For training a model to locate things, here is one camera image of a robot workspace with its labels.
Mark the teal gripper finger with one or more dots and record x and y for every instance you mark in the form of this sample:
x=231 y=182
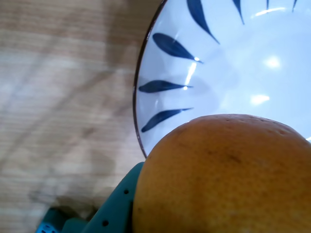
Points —
x=116 y=208

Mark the white plate with blue leaves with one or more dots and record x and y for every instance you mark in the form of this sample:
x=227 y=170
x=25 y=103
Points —
x=230 y=60

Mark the yellowish orange with dark stem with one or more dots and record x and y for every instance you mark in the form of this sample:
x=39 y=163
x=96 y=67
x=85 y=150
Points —
x=218 y=182

